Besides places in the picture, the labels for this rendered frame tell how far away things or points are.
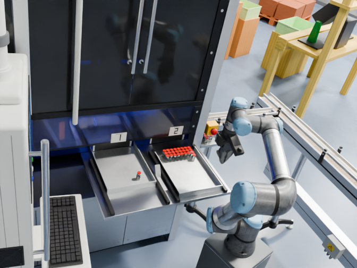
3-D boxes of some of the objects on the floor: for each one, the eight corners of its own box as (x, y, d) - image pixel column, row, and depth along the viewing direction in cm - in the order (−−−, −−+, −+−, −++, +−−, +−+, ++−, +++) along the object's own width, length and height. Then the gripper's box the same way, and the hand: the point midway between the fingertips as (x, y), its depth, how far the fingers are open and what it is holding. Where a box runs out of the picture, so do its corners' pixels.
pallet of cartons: (280, 8, 859) (292, -26, 817) (318, 25, 807) (332, -11, 765) (244, 14, 779) (255, -25, 737) (283, 33, 727) (297, -7, 685)
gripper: (234, 120, 190) (223, 154, 202) (218, 122, 186) (207, 156, 198) (243, 131, 184) (231, 165, 196) (227, 133, 180) (216, 167, 192)
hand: (223, 162), depth 194 cm, fingers closed
